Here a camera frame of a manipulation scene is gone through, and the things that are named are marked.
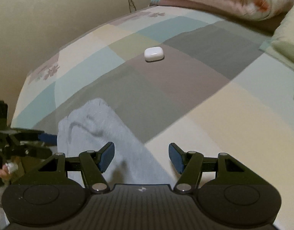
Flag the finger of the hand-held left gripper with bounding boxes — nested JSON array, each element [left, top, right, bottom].
[[10, 141, 53, 160], [7, 129, 58, 146]]

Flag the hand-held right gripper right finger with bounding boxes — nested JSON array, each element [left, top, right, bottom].
[[168, 143, 272, 194]]

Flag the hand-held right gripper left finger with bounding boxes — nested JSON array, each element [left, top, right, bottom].
[[11, 142, 115, 194]]

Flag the grey sweatpants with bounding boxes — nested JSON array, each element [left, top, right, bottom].
[[57, 97, 176, 190]]

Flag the person's left hand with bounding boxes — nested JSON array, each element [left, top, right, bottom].
[[0, 151, 11, 181]]

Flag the patchwork bed sheet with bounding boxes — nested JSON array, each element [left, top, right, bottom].
[[11, 5, 294, 221]]

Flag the white earbud case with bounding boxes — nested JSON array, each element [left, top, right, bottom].
[[144, 47, 163, 62]]

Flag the large patchwork pillow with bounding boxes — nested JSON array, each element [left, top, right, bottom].
[[272, 12, 294, 65]]

